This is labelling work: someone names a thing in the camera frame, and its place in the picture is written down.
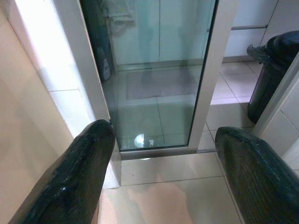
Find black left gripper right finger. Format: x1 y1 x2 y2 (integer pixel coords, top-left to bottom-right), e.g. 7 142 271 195
215 126 299 224

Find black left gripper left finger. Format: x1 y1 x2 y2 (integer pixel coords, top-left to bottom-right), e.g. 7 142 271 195
9 119 116 224

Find black pedal trash bin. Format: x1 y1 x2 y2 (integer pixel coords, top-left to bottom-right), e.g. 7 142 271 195
247 30 299 124

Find grey floor mat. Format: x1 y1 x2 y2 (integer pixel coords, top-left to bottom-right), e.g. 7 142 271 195
126 67 199 100

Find white kitchen cabinet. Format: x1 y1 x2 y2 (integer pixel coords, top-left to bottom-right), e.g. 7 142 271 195
224 0 299 58

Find glass sliding door aluminium frame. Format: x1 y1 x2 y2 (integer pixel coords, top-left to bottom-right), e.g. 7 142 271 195
53 0 240 161

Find silver cabinet handle bar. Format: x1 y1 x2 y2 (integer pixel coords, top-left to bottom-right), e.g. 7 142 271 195
231 24 268 31

